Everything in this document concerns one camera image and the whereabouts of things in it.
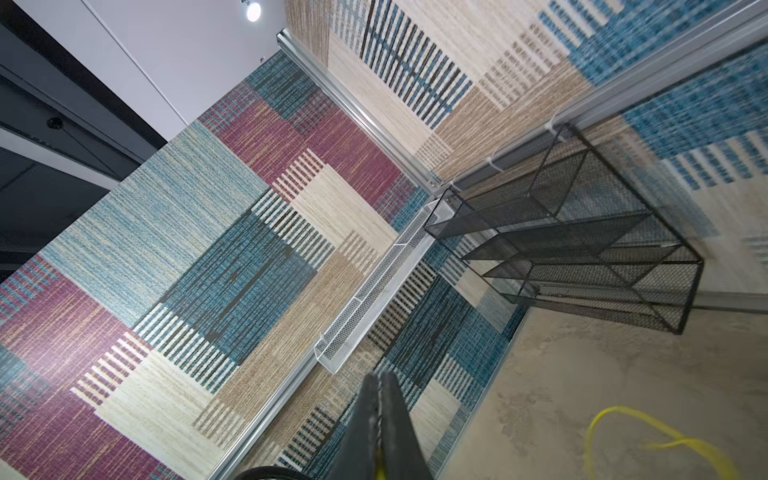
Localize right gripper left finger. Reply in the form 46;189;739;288
327;374;379;480

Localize yellow cable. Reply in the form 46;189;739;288
583;406;742;480

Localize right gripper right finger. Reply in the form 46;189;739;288
381;372;433;480

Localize black mesh shelf rack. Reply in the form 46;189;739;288
425;124;704;335

